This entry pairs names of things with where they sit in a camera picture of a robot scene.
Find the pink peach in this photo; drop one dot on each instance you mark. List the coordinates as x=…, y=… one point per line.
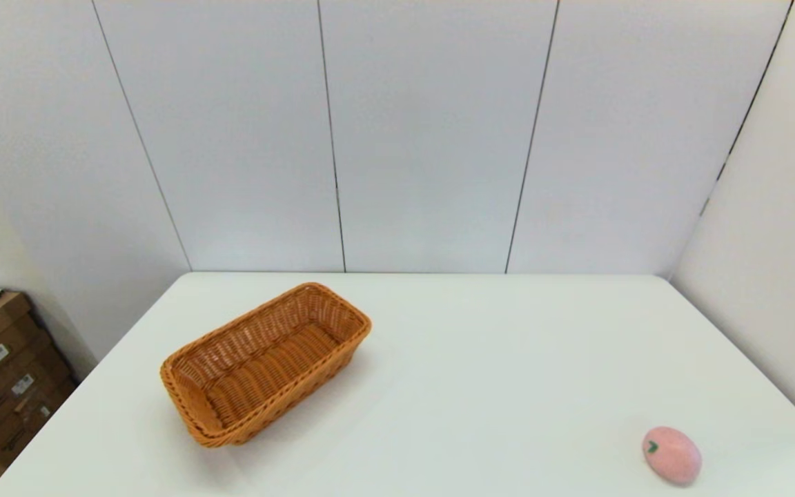
x=673, y=457

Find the orange wicker basket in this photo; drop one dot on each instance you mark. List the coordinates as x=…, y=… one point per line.
x=266, y=366

